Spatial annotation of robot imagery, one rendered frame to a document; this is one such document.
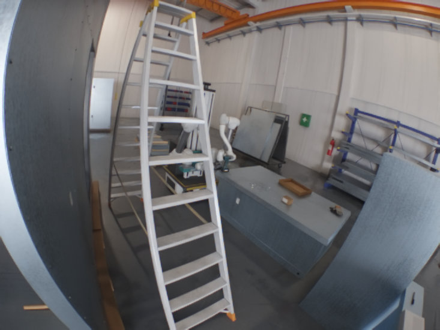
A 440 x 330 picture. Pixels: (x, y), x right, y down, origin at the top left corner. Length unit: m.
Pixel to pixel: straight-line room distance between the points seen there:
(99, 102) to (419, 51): 11.09
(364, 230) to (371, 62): 6.06
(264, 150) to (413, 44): 6.10
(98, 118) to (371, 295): 8.41
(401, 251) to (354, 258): 0.37
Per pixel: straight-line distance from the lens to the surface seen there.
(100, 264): 1.91
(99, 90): 7.91
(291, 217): 1.99
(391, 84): 6.66
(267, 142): 5.28
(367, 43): 7.30
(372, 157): 5.45
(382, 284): 1.62
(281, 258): 2.32
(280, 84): 8.05
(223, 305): 1.60
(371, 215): 1.41
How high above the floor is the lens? 1.60
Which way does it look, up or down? 19 degrees down
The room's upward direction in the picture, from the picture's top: 10 degrees clockwise
